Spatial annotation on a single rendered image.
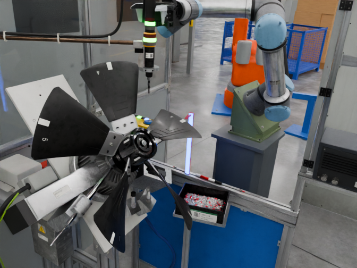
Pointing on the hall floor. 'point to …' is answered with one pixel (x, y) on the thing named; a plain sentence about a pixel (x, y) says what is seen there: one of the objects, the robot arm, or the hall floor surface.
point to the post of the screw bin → (185, 247)
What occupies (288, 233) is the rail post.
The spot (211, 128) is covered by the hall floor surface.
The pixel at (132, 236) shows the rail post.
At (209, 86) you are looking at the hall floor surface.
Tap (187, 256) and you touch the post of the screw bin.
